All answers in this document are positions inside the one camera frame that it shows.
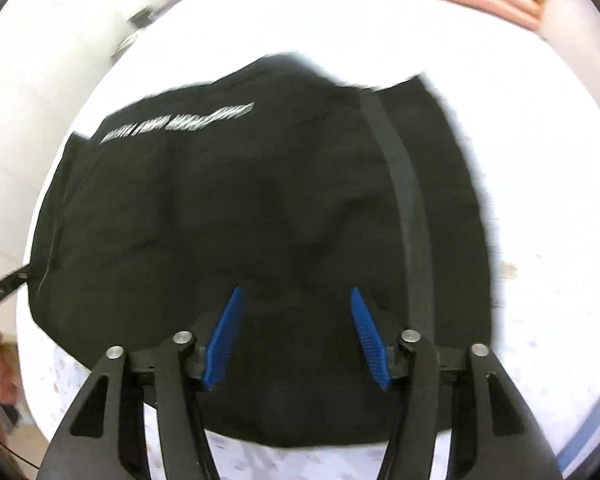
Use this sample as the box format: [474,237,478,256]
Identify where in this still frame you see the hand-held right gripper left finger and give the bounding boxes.
[37,285,247,480]

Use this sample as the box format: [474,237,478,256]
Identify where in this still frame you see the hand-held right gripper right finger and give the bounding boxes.
[349,286,563,480]

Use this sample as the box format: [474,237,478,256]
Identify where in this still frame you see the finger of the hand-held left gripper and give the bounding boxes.
[0,265,32,313]

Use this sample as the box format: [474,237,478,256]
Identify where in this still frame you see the black hooded jacket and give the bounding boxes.
[27,51,497,450]

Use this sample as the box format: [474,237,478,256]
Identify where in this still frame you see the person's left hand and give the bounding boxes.
[0,331,25,405]

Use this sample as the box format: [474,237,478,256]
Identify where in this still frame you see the blue strip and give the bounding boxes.
[555,396,600,468]

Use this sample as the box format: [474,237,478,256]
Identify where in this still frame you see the white patterned bed sheet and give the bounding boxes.
[15,0,600,480]

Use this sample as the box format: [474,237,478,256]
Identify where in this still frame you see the dark cabinet handle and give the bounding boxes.
[127,7,156,28]

